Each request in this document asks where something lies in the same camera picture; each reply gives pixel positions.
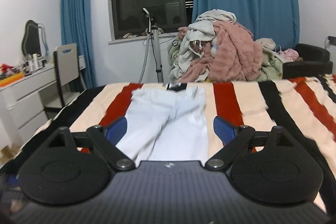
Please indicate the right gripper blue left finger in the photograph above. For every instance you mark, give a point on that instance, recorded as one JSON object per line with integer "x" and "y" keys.
{"x": 104, "y": 140}

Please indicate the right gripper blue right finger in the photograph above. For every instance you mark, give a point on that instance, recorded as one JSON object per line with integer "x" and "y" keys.
{"x": 236, "y": 140}

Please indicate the striped red black cream blanket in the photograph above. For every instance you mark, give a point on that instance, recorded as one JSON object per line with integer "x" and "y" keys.
{"x": 305, "y": 106}

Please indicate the light green garment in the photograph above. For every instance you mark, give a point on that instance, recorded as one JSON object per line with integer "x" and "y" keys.
{"x": 272, "y": 60}

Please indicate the pink fluffy blanket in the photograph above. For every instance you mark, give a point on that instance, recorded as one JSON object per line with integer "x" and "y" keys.
{"x": 237, "y": 57}

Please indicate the white dressing table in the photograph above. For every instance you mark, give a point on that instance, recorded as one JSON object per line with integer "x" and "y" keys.
{"x": 22, "y": 110}

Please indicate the black and white chair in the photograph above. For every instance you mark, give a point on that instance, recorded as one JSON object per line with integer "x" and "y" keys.
{"x": 68, "y": 79}

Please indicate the cardboard box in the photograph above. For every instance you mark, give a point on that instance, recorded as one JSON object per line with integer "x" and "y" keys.
{"x": 8, "y": 153}

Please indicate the small pink garment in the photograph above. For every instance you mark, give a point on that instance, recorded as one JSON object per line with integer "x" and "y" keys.
{"x": 289, "y": 55}

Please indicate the cosmetic bottles on dresser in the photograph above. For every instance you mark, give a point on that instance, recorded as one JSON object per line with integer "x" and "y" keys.
{"x": 33, "y": 63}

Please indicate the black armchair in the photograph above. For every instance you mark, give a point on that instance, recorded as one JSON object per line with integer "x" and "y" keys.
{"x": 315, "y": 61}

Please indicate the white grey garment on pile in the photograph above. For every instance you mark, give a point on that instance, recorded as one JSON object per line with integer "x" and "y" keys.
{"x": 191, "y": 41}

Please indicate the left blue curtain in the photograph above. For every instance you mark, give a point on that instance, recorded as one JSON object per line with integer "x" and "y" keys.
{"x": 76, "y": 27}

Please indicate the orange tray with clutter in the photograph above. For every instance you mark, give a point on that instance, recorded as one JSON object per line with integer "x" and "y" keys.
{"x": 9, "y": 75}

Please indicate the wavy vanity mirror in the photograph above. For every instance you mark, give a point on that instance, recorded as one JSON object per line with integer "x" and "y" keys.
{"x": 34, "y": 40}

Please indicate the silver tripod with camera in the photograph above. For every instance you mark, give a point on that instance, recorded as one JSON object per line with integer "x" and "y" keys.
{"x": 152, "y": 40}

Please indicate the wall power socket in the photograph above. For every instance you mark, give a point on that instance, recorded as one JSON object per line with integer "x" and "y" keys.
{"x": 331, "y": 41}

